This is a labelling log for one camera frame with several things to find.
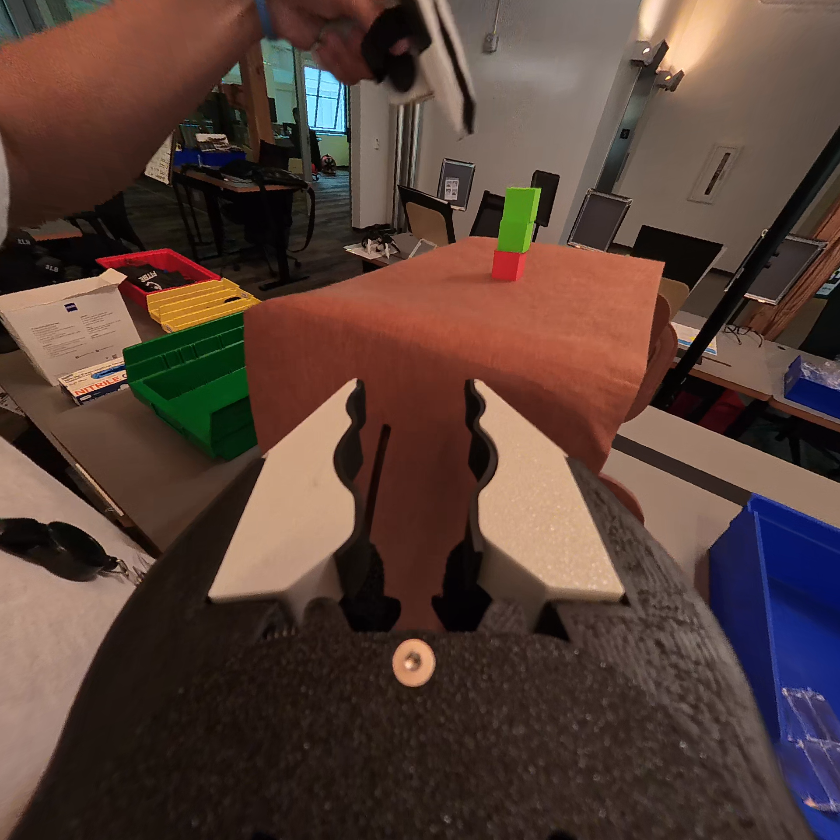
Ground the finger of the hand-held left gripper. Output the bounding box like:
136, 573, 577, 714
419, 0, 478, 139

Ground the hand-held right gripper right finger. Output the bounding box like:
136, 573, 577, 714
463, 378, 627, 626

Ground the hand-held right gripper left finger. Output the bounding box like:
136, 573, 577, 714
207, 378, 367, 626

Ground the green wooden cube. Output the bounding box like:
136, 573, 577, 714
503, 186, 543, 224
496, 218, 536, 254

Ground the green plastic bin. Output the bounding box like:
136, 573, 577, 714
122, 310, 259, 462

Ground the blue plastic bin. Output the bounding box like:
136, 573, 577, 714
709, 492, 840, 840

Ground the person's left forearm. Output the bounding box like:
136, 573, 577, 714
0, 0, 277, 221

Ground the light grey desk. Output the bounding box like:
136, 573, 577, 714
0, 348, 840, 657
343, 230, 454, 273

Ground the person's left hand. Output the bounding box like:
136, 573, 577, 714
274, 0, 398, 86

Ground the framed notice sign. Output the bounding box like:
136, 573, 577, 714
436, 157, 476, 211

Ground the black mesh chair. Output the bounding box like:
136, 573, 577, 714
469, 189, 508, 239

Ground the black screen on stand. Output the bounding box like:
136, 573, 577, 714
529, 169, 561, 242

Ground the small black device stand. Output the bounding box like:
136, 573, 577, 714
357, 225, 403, 259

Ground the framed dark screen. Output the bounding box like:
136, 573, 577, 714
567, 188, 634, 252
724, 230, 829, 305

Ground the rust brown felt bag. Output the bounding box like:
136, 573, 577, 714
243, 236, 678, 631

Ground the dark wooden table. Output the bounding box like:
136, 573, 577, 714
171, 157, 316, 291

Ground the yellow blue card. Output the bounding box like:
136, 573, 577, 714
675, 327, 721, 361

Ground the yellow plastic bin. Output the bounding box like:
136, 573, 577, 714
147, 277, 262, 334

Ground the blue glove box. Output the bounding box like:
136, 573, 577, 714
58, 356, 133, 406

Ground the wooden panel on clear stand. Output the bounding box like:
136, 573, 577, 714
656, 276, 691, 317

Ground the white printed chart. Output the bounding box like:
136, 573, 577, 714
144, 134, 177, 188

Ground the black cloth item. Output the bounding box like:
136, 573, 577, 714
125, 262, 198, 295

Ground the black flat panel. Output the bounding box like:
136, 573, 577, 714
629, 224, 727, 291

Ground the white cardboard box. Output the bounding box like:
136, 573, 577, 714
0, 268, 143, 388

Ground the red plastic bin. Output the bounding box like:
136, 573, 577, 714
96, 247, 222, 309

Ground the black pole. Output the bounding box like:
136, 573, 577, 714
655, 125, 840, 409

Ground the rack of black dumbbells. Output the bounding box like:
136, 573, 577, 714
0, 226, 99, 296

